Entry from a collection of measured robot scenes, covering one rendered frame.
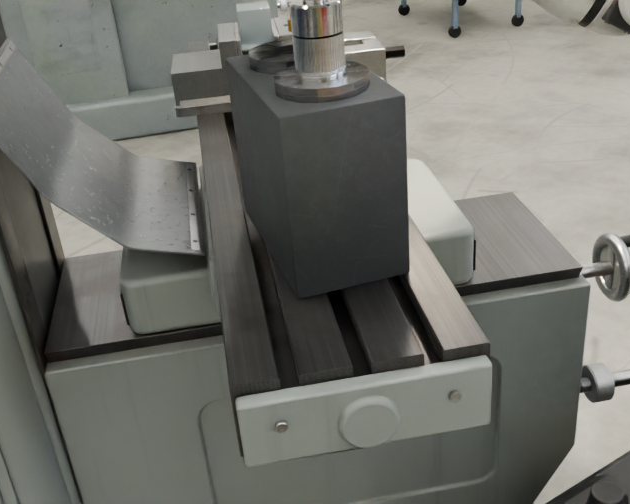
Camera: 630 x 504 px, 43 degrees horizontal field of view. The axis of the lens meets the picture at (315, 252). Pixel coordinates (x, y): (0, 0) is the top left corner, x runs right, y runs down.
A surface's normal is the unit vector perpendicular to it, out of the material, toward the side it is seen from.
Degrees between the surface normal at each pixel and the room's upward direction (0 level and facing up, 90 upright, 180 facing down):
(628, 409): 0
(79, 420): 90
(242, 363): 0
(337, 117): 90
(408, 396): 90
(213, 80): 90
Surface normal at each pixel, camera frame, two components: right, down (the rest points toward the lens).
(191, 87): 0.12, 0.47
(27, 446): 0.68, 0.29
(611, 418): -0.08, -0.87
